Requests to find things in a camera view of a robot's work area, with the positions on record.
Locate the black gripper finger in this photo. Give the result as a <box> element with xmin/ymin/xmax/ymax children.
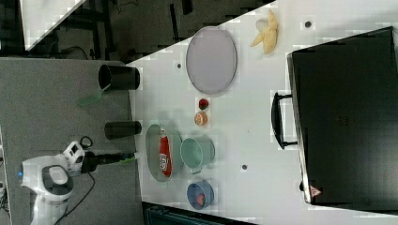
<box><xmin>106</xmin><ymin>159</ymin><xmax>124</xmax><ymax>164</ymax></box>
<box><xmin>106</xmin><ymin>153</ymin><xmax>135</xmax><ymax>160</ymax></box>

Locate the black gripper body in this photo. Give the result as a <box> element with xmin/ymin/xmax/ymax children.
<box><xmin>81</xmin><ymin>151</ymin><xmax>106</xmax><ymax>173</ymax></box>

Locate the red ketchup bottle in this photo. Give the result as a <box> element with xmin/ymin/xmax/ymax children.
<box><xmin>159</xmin><ymin>129</ymin><xmax>172</xmax><ymax>177</ymax></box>

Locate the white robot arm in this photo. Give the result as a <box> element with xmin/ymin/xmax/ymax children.
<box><xmin>18</xmin><ymin>137</ymin><xmax>136</xmax><ymax>225</ymax></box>

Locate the green oval strainer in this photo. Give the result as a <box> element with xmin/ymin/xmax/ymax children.
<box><xmin>145</xmin><ymin>123</ymin><xmax>183</xmax><ymax>183</ymax></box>

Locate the dark blue crate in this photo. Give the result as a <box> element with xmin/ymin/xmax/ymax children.
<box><xmin>142</xmin><ymin>202</ymin><xmax>253</xmax><ymax>225</ymax></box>

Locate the black cylinder cup far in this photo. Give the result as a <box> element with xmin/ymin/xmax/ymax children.
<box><xmin>99</xmin><ymin>65</ymin><xmax>140</xmax><ymax>90</ymax></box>

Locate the green mug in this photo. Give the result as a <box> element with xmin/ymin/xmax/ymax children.
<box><xmin>180</xmin><ymin>136</ymin><xmax>215</xmax><ymax>174</ymax></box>

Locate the blue bowl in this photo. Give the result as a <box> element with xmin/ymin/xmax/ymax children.
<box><xmin>187</xmin><ymin>180</ymin><xmax>214</xmax><ymax>210</ymax></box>

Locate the orange slice toy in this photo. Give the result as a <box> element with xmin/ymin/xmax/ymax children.
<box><xmin>194</xmin><ymin>112</ymin><xmax>207</xmax><ymax>126</ymax></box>

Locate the red toy fruit in bowl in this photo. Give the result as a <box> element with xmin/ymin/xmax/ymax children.
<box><xmin>196</xmin><ymin>193</ymin><xmax>207</xmax><ymax>207</ymax></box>

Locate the red strawberry toy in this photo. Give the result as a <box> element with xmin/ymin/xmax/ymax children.
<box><xmin>199</xmin><ymin>98</ymin><xmax>209</xmax><ymax>110</ymax></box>

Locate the grey round plate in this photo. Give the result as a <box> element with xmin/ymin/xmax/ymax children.
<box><xmin>186</xmin><ymin>26</ymin><xmax>237</xmax><ymax>95</ymax></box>

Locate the peeled banana toy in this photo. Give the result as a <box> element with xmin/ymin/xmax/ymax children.
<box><xmin>251</xmin><ymin>9</ymin><xmax>278</xmax><ymax>54</ymax></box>

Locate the black toaster oven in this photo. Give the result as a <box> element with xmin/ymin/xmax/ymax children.
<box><xmin>287</xmin><ymin>26</ymin><xmax>398</xmax><ymax>215</ymax></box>

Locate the green knob post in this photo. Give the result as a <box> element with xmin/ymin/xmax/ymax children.
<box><xmin>120</xmin><ymin>153</ymin><xmax>139</xmax><ymax>163</ymax></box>

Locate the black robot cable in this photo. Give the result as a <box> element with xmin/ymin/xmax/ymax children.
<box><xmin>53</xmin><ymin>136</ymin><xmax>96</xmax><ymax>225</ymax></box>

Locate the black cylinder post near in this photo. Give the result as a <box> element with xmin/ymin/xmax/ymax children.
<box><xmin>104</xmin><ymin>121</ymin><xmax>142</xmax><ymax>140</ymax></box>

